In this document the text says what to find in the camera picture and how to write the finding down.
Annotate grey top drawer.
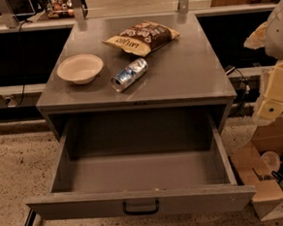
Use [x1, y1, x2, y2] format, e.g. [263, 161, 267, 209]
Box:
[26, 107, 255, 220]

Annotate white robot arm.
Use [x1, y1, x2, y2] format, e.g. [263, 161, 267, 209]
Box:
[243, 0, 283, 126]

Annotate cardboard box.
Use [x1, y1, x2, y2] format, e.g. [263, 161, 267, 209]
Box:
[231, 117, 283, 221]

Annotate crushed silver blue can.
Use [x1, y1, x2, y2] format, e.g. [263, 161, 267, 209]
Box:
[111, 57, 148, 92]

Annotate brown chip bag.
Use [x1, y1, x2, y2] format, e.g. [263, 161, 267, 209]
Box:
[104, 20, 179, 56]

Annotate grey metal cabinet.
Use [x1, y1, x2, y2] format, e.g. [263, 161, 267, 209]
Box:
[37, 14, 236, 137]

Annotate white bowl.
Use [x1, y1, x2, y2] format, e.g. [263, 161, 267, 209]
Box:
[57, 54, 104, 85]

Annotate snack rack in background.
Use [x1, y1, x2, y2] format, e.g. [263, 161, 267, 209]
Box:
[46, 0, 75, 19]

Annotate black cables right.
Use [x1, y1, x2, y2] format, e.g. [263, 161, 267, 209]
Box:
[224, 64, 253, 117]

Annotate black drawer handle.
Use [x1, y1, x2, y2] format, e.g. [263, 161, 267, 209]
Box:
[122, 201, 160, 216]

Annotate metal post middle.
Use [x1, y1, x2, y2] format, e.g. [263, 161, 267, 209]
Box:
[72, 0, 85, 22]

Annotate black cable left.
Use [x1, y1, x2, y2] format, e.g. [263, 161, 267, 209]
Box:
[9, 18, 38, 107]

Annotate metal post left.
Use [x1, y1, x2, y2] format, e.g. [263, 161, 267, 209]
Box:
[0, 0, 18, 29]

